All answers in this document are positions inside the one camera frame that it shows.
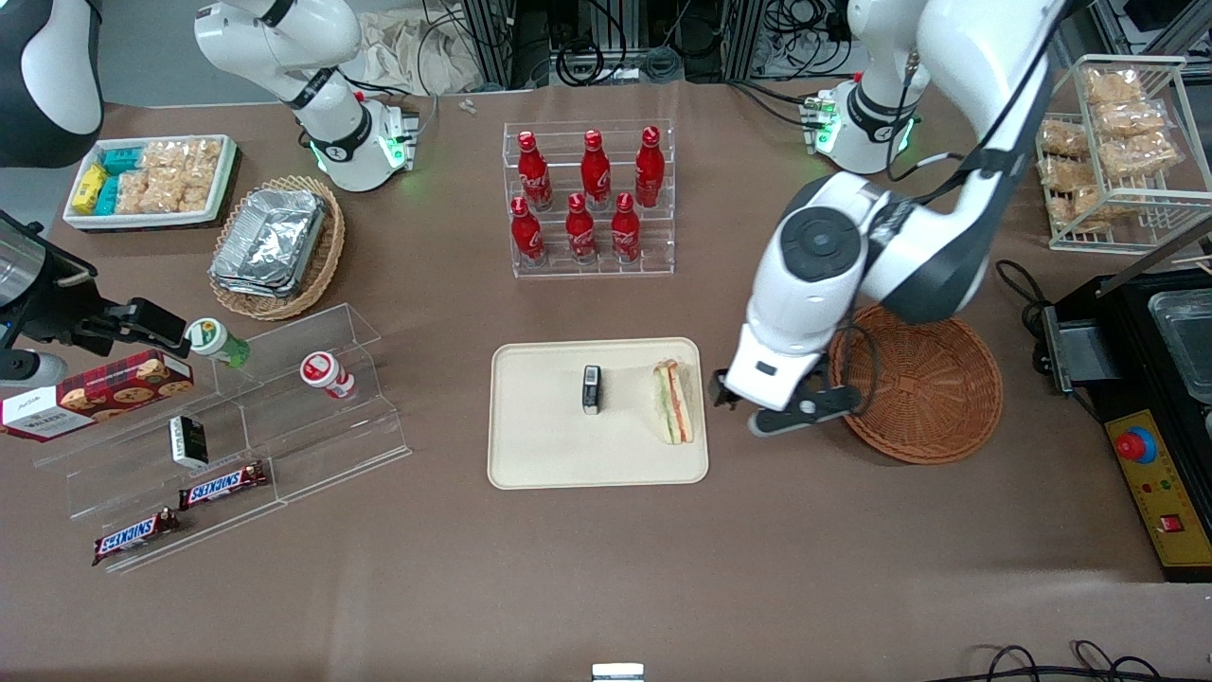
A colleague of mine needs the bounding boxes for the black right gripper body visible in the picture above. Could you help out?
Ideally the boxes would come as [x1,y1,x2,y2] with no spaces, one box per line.
[0,213,101,348]

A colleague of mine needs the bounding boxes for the triangular sandwich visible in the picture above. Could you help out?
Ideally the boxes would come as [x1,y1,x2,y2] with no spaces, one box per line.
[651,359,695,446]

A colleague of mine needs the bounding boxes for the white rectangular snack tray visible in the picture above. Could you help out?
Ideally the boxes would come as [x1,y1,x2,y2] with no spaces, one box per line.
[62,135,240,231]

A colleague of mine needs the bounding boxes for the round brown wicker basket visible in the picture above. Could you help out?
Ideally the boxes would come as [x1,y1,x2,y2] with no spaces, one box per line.
[827,300,1005,465]

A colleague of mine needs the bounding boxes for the beige plastic tray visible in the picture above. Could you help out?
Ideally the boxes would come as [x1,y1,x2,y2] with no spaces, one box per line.
[487,337,709,491]

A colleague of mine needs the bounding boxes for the oval light wicker basket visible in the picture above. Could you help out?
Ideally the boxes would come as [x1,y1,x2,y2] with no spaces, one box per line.
[208,175,347,321]

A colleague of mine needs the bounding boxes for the small bottle green label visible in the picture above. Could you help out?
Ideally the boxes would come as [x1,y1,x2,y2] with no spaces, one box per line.
[187,318,252,368]

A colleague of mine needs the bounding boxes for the red tartan cookie box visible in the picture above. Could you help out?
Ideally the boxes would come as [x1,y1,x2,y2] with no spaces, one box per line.
[0,350,195,443]

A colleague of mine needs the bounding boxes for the small black white box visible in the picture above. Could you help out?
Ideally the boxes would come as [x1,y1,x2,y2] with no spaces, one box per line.
[169,415,209,467]

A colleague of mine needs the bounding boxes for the yellow snack pack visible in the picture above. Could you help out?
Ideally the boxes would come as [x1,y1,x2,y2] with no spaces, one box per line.
[71,163,107,214]

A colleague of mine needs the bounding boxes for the clear bag rice crackers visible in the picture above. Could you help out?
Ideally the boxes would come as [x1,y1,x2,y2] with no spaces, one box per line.
[116,170,181,216]
[176,169,222,214]
[140,139,224,176]

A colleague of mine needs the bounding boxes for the stacked aluminium foil trays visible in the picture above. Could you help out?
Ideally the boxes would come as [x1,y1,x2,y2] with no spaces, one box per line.
[210,188,328,298]

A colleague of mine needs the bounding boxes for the clear acrylic bottle rack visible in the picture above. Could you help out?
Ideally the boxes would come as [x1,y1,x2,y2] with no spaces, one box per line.
[502,119,675,278]

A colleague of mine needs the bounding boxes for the Snickers chocolate bar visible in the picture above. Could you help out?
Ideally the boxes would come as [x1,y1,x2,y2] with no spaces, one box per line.
[178,461,269,512]
[92,508,181,566]

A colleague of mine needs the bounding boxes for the small bottle red label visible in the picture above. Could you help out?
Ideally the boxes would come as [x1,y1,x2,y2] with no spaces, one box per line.
[300,351,357,400]

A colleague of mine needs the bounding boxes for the red cola bottle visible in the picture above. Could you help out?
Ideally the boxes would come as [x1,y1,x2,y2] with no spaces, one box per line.
[634,126,666,209]
[565,193,598,264]
[611,192,642,264]
[510,196,547,266]
[516,131,553,211]
[579,130,612,211]

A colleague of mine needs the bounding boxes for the clear acrylic step shelf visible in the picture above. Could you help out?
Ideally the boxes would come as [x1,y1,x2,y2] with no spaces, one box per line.
[33,303,413,575]

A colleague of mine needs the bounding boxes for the black machine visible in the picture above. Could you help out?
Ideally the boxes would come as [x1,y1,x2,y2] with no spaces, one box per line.
[1032,270,1212,427]

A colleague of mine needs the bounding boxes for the clear bag fried snack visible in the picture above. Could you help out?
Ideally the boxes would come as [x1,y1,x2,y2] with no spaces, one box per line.
[1103,133,1182,178]
[1084,68,1147,105]
[1039,156,1099,196]
[1046,189,1111,234]
[1039,121,1090,158]
[1094,99,1170,140]

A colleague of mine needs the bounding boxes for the crumpled beige cloth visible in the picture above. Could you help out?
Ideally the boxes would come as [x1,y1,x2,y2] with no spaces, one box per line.
[352,8,486,96]

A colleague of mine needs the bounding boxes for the yellow black control box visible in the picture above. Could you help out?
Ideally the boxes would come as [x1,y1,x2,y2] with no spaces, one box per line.
[1103,407,1212,582]

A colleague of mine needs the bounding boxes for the clear plastic container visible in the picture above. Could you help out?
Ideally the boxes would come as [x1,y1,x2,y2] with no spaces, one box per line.
[1149,289,1212,404]

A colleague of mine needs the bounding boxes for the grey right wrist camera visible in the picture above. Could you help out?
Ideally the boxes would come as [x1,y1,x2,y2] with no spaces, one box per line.
[0,350,69,386]

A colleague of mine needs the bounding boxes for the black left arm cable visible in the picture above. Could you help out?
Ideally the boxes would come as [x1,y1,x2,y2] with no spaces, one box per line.
[831,57,1071,420]

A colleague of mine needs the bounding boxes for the black cable on table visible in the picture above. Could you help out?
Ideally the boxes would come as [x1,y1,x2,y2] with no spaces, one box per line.
[994,259,1054,328]

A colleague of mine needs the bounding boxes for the aluminium frame with cables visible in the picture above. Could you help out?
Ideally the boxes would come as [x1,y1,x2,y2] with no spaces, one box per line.
[459,0,858,88]

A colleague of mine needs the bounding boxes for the black floor cables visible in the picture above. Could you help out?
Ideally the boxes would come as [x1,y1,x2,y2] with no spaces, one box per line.
[947,640,1167,682]

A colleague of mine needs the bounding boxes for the white wire rack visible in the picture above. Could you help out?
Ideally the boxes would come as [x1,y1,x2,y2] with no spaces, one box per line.
[1035,54,1212,255]

